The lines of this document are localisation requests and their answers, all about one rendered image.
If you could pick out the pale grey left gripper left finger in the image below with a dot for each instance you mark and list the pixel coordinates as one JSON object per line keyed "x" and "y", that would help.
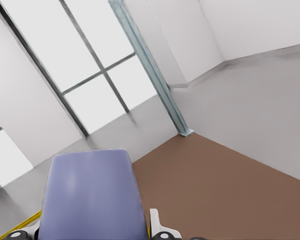
{"x": 25, "y": 233}

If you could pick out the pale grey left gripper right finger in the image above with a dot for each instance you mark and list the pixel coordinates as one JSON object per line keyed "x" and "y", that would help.
{"x": 162, "y": 228}

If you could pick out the blue-purple cup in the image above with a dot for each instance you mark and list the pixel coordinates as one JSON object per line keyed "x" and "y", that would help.
{"x": 90, "y": 195}

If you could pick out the grey-framed window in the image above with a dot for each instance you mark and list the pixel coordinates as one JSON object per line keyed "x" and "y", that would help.
{"x": 72, "y": 62}

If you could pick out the silver frame post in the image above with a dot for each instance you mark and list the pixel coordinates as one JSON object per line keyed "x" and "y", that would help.
{"x": 150, "y": 67}

